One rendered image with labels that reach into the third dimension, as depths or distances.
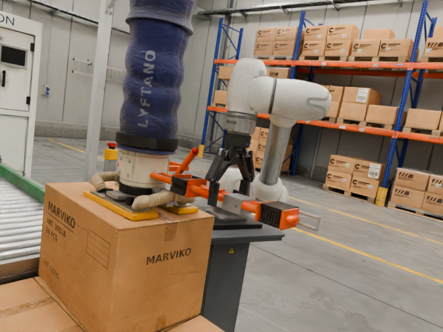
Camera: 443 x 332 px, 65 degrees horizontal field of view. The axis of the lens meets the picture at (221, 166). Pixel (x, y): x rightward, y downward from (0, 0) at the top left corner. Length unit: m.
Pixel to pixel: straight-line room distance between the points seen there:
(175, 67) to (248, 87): 0.36
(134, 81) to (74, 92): 10.24
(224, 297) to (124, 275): 1.01
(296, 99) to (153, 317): 0.86
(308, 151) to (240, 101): 9.27
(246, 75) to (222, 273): 1.28
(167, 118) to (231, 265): 1.04
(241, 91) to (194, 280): 0.74
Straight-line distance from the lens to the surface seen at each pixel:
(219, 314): 2.13
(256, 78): 0.98
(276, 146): 1.67
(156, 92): 1.22
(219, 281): 2.01
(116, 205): 1.25
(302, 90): 0.98
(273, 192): 1.84
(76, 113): 11.54
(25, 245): 2.05
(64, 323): 1.42
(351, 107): 8.51
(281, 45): 9.62
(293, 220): 0.89
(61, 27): 11.38
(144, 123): 1.21
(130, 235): 1.11
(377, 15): 10.30
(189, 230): 1.25
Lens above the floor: 1.32
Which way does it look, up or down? 8 degrees down
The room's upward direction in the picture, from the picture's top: 9 degrees clockwise
